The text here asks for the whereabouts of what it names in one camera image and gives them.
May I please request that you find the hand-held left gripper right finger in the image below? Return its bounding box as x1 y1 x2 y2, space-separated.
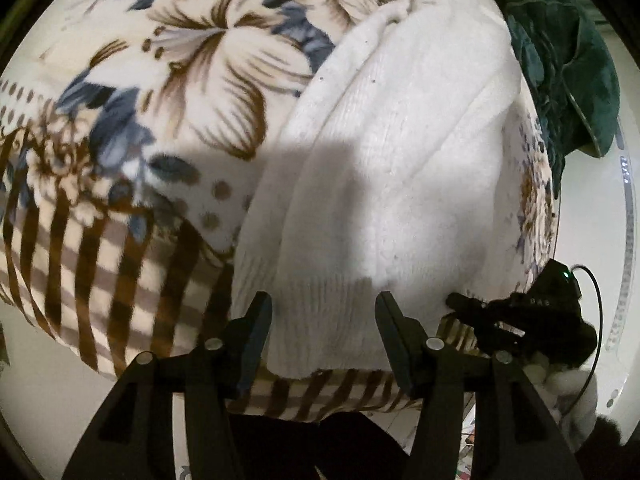
375 291 583 480

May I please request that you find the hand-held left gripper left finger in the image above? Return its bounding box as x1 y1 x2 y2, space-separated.
62 291 273 480

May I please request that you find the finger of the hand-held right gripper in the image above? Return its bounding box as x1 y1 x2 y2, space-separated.
445 292 493 328

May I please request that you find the white knit sweater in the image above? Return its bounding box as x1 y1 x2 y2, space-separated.
227 0 523 381

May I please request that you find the white appliance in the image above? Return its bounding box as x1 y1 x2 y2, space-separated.
602 120 638 411

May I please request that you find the floral printed blanket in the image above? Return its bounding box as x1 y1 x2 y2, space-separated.
0 0 561 423

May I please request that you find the dark green garment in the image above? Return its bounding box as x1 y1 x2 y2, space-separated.
450 0 621 158

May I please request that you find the black cable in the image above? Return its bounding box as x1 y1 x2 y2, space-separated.
565 264 602 413

